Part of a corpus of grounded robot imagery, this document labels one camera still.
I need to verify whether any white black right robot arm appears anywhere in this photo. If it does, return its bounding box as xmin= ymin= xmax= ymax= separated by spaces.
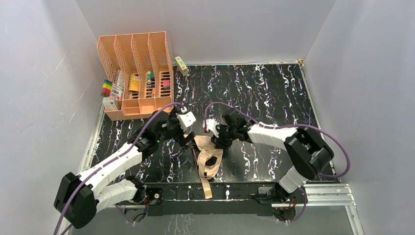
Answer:
xmin=203 ymin=111 xmax=334 ymax=197

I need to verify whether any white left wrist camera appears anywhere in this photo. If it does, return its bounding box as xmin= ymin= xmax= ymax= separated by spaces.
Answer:
xmin=177 ymin=112 xmax=196 ymax=132

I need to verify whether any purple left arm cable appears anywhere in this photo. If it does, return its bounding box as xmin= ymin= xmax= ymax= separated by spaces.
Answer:
xmin=51 ymin=102 xmax=189 ymax=235

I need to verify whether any aluminium table edge rail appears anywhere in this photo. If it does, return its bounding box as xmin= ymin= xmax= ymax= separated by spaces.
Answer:
xmin=56 ymin=58 xmax=366 ymax=235

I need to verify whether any green white small box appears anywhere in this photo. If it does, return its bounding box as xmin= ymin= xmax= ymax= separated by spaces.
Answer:
xmin=175 ymin=56 xmax=188 ymax=77

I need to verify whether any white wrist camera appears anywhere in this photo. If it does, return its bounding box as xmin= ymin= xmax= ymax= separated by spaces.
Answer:
xmin=177 ymin=112 xmax=196 ymax=132
xmin=203 ymin=119 xmax=219 ymax=137

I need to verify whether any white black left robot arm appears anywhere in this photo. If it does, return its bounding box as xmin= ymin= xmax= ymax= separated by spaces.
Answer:
xmin=53 ymin=103 xmax=196 ymax=234

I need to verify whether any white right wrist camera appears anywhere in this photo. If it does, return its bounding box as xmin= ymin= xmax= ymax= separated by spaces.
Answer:
xmin=203 ymin=119 xmax=219 ymax=137

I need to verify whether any small white cardboard box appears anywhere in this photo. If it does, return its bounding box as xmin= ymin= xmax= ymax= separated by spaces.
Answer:
xmin=102 ymin=96 xmax=120 ymax=111

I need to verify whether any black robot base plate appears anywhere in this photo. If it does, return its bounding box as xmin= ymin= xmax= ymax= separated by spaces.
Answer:
xmin=115 ymin=183 xmax=307 ymax=217

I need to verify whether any peach plastic desk organizer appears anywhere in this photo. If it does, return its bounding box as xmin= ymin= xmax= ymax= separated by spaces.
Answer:
xmin=97 ymin=31 xmax=174 ymax=121

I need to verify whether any pink eraser in organizer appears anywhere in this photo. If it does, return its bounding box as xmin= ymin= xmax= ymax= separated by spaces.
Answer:
xmin=162 ymin=80 xmax=171 ymax=91

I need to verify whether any colourful marker pen set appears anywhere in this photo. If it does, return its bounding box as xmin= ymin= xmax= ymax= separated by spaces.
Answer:
xmin=101 ymin=79 xmax=113 ymax=97

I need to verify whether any yellow notebook in organizer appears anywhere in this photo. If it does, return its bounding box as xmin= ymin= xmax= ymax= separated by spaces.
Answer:
xmin=128 ymin=73 xmax=140 ymax=92

